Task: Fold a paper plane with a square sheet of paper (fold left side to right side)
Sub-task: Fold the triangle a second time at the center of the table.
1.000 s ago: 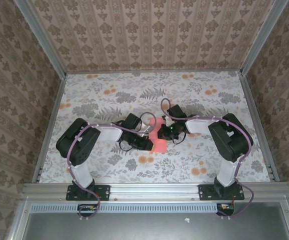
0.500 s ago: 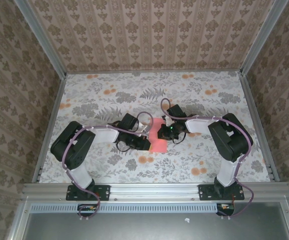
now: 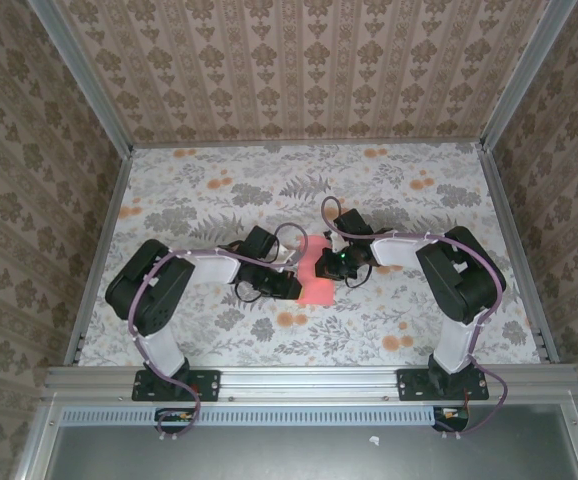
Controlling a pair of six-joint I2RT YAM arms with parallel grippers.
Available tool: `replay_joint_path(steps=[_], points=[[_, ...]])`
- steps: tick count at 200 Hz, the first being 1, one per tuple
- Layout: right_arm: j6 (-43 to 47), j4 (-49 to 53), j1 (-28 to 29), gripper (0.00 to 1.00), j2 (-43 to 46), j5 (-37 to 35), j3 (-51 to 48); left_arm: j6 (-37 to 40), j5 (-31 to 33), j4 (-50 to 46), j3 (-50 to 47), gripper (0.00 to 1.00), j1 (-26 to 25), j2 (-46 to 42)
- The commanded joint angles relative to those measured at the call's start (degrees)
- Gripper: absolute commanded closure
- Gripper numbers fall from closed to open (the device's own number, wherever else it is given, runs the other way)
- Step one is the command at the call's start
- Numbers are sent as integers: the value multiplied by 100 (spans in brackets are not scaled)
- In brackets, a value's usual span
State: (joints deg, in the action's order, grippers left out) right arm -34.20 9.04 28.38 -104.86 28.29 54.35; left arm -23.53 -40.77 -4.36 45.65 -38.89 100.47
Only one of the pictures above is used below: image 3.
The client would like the pink paper sheet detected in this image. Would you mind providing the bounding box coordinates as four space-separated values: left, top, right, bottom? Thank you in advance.
296 236 336 307

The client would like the thin black right gripper cable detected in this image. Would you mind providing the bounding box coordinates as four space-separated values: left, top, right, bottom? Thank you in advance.
343 262 376 291

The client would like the grey slotted cable duct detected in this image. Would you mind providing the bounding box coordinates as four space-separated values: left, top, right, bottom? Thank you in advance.
61 405 438 426

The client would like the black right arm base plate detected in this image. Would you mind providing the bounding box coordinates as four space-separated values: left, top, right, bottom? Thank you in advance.
396 368 490 402

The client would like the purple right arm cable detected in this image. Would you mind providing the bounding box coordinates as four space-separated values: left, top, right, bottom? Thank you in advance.
321 195 510 441

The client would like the aluminium crossbar rail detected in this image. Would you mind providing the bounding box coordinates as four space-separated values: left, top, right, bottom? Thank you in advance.
43 364 578 402

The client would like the black connector board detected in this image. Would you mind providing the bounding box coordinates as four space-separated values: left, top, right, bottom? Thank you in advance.
431 405 471 433
154 406 194 434

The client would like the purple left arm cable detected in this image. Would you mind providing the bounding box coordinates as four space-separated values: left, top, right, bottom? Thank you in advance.
126 221 315 441

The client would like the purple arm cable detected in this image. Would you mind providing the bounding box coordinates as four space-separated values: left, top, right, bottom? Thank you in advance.
321 195 510 441
126 221 315 441

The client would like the aluminium side rail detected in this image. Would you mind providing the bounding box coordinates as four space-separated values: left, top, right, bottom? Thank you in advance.
62 149 135 366
477 143 561 364

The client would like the aluminium frame post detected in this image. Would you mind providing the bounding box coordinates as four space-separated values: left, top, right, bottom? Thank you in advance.
478 0 578 151
28 0 136 157

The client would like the thin black left gripper cable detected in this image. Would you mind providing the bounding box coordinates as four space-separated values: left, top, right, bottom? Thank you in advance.
232 278 264 304

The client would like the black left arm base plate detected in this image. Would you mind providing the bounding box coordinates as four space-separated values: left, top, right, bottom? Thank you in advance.
132 368 221 403

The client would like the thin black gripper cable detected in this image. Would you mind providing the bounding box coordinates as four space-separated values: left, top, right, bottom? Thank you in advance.
343 262 376 291
232 278 264 304

